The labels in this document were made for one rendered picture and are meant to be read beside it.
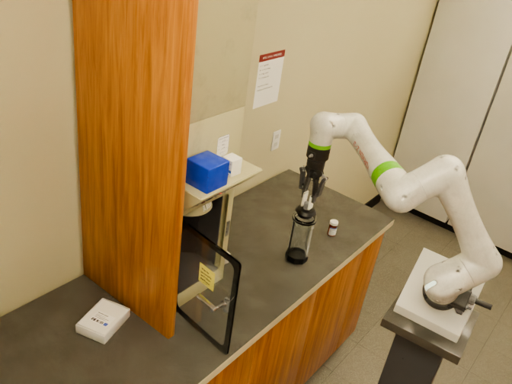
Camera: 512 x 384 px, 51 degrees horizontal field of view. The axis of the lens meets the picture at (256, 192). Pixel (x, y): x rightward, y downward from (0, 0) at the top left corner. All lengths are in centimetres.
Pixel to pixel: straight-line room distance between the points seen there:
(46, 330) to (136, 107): 87
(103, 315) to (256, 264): 71
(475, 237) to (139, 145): 118
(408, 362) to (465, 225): 72
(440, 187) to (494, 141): 267
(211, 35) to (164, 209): 55
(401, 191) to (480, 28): 271
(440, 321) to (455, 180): 66
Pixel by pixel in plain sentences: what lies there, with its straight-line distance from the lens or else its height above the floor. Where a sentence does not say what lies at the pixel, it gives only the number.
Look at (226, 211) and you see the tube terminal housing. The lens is 209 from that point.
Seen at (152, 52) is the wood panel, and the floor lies 194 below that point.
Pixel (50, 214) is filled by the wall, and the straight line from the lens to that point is 206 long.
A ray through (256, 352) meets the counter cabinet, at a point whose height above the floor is 77.
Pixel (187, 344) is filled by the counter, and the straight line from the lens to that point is 199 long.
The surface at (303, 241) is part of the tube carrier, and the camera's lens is 234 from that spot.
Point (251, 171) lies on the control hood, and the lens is 187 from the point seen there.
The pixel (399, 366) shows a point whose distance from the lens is 246.
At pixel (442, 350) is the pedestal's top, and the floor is 93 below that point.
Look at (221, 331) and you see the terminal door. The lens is 184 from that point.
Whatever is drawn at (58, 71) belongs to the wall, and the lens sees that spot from 186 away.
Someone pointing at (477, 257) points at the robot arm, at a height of 134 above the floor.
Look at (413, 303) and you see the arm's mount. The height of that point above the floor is 100.
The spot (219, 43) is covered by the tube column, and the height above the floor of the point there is 195.
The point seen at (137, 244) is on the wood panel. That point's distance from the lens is 188.
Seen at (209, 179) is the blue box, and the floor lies 157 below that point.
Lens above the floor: 238
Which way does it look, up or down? 30 degrees down
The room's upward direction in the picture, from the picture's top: 9 degrees clockwise
